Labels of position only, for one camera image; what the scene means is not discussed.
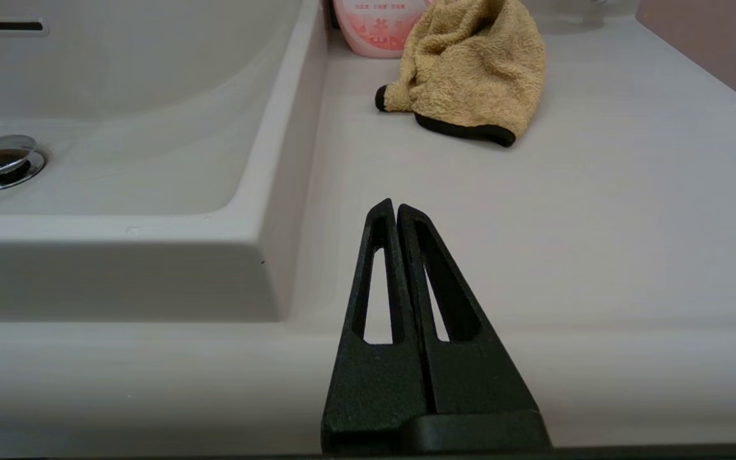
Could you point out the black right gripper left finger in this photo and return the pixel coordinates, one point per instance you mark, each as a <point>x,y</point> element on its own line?
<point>374,383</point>

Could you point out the pink soap pump bottle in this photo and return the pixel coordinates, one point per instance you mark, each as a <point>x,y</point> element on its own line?
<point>374,29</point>

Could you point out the white sink basin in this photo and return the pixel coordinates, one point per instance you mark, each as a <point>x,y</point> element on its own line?
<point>119,128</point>

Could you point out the yellow cloth with dark trim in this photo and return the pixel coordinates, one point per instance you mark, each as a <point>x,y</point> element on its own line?
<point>470,64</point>

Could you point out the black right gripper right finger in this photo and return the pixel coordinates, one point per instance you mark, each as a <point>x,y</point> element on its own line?
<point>470,383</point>

